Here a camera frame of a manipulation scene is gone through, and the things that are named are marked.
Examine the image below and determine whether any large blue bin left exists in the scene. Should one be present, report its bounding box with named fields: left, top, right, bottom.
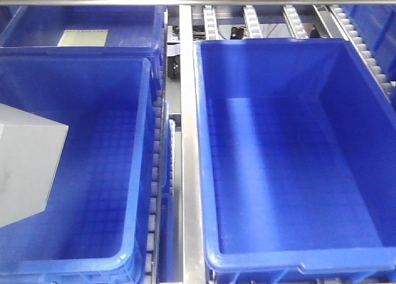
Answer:
left=1, top=56, right=155, bottom=283

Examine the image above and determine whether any pale yellow sheet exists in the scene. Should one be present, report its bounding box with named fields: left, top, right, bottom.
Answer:
left=58, top=29, right=108, bottom=46

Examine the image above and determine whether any large blue bin right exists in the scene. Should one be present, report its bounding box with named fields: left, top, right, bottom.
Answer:
left=194, top=38, right=395, bottom=283

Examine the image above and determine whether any steel rack divider bar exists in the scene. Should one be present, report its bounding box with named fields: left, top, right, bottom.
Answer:
left=179, top=5, right=207, bottom=283

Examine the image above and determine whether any blue bin with sheet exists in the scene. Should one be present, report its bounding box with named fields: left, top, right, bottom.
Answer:
left=1, top=6, right=166, bottom=90

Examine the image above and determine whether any gray square base block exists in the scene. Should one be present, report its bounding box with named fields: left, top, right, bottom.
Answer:
left=1, top=104, right=69, bottom=226

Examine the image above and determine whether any large blue bin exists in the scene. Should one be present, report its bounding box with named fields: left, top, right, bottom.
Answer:
left=194, top=38, right=395, bottom=283
left=1, top=56, right=155, bottom=283

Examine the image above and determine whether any white roller track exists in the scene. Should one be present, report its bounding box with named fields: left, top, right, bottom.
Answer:
left=328, top=5, right=394, bottom=101

